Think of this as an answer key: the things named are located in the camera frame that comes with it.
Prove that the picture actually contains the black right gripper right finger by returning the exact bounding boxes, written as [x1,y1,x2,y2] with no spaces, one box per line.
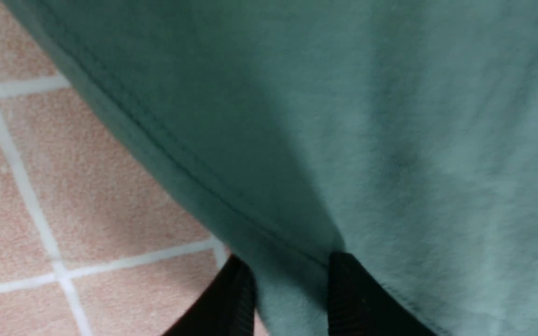
[327,252,434,336]

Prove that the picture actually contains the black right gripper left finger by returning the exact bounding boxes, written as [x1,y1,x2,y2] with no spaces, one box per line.
[164,255,256,336]

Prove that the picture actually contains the green long-sleeve shirt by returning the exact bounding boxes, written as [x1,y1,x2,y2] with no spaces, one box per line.
[4,0,538,336]

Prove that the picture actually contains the pink checkered tablecloth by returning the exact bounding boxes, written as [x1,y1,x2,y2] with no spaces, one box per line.
[0,2,228,336]

